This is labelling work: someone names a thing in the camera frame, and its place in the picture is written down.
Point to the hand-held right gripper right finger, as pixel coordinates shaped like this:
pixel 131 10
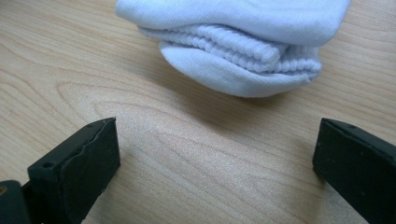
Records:
pixel 358 168

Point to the white sock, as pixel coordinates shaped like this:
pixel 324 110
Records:
pixel 236 34

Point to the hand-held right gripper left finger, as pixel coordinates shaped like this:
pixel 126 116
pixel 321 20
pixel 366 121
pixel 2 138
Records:
pixel 77 171

